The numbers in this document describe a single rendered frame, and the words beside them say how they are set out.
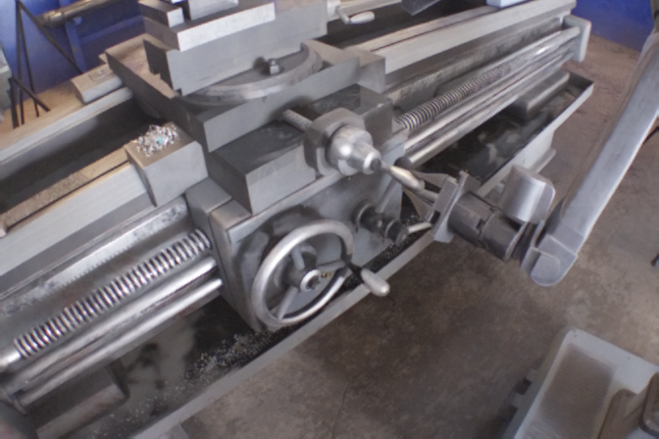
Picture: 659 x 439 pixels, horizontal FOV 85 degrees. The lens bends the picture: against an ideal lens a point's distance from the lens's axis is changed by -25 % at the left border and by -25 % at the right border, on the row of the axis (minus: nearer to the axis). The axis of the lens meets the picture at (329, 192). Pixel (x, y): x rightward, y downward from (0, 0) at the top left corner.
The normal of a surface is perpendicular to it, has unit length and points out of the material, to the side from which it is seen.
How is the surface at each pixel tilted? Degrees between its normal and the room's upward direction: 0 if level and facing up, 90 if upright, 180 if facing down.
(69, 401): 0
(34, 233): 36
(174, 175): 90
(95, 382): 0
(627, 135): 65
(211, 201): 0
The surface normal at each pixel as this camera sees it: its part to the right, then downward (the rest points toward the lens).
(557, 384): -0.04, -0.77
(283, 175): 0.67, 0.45
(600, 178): -0.43, 0.19
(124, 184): 0.36, -0.37
